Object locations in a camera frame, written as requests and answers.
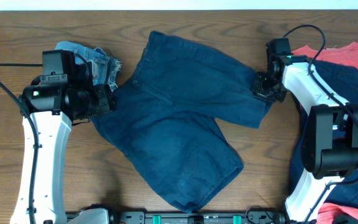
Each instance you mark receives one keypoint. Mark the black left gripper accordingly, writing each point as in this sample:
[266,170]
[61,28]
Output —
[105,101]

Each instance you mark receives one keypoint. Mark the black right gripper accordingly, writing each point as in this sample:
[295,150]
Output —
[256,86]

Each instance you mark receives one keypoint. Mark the dark blue shorts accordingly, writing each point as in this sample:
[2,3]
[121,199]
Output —
[165,115]

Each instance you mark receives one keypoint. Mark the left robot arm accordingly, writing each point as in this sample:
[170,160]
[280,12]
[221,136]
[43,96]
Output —
[64,95]

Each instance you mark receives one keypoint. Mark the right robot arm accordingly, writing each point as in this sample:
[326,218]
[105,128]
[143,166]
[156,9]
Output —
[329,149]

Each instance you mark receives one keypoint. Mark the light blue denim shorts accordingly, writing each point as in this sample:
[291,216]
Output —
[107,67]

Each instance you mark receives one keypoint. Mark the red t-shirt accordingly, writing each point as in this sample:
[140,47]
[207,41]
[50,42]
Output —
[344,56]

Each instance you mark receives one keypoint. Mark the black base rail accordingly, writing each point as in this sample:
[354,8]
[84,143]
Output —
[254,214]

